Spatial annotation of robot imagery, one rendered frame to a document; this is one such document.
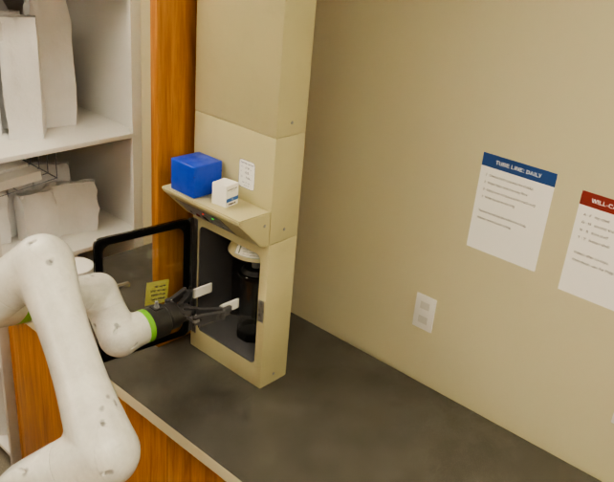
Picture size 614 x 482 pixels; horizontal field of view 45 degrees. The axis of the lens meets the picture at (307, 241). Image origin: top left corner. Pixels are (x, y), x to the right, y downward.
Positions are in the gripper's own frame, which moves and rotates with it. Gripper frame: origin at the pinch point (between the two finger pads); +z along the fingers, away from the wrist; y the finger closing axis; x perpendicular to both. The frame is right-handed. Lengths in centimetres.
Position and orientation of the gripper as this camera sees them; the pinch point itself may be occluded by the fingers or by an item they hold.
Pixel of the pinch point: (220, 296)
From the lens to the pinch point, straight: 220.3
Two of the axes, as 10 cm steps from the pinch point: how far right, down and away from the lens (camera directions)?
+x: -0.9, 9.1, 4.1
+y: -7.3, -3.4, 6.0
